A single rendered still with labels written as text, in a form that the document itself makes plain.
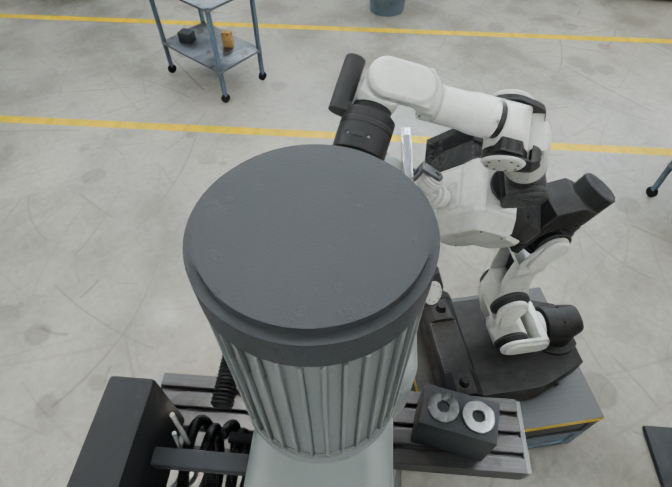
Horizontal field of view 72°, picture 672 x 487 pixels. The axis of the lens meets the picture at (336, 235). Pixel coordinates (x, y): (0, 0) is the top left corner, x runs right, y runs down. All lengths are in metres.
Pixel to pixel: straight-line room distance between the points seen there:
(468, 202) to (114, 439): 0.90
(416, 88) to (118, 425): 0.70
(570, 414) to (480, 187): 1.44
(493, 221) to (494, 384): 1.07
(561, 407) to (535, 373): 0.24
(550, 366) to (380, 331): 1.98
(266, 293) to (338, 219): 0.08
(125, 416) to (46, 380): 2.26
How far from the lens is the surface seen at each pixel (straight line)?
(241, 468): 0.88
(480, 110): 0.82
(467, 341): 2.21
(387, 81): 0.75
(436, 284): 1.52
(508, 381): 2.18
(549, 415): 2.38
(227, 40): 4.56
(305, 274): 0.33
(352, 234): 0.35
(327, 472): 0.74
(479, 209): 1.20
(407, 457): 1.60
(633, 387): 3.11
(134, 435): 0.85
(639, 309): 3.41
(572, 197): 1.49
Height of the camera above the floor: 2.48
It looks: 51 degrees down
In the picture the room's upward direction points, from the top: straight up
